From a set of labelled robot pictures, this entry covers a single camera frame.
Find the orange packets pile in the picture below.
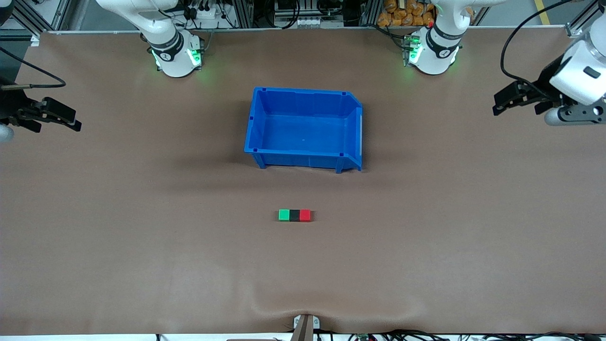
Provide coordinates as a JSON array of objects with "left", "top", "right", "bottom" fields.
[{"left": 377, "top": 0, "right": 437, "bottom": 27}]

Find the white power strip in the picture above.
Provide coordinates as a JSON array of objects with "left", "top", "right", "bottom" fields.
[{"left": 187, "top": 2, "right": 223, "bottom": 30}]

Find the brown table mat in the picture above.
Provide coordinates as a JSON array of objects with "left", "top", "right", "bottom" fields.
[{"left": 0, "top": 26, "right": 606, "bottom": 336}]

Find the blue plastic storage bin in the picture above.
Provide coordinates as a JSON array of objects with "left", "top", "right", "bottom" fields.
[{"left": 244, "top": 86, "right": 364, "bottom": 174}]

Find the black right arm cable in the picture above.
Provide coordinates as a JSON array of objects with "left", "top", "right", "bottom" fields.
[{"left": 0, "top": 46, "right": 67, "bottom": 90}]

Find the aluminium frame strut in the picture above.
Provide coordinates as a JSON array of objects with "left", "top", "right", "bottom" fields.
[
  {"left": 566, "top": 0, "right": 606, "bottom": 38},
  {"left": 0, "top": 0, "right": 71, "bottom": 45}
]

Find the grey metal camera bracket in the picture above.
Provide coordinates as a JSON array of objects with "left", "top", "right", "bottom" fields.
[{"left": 292, "top": 314, "right": 321, "bottom": 341}]

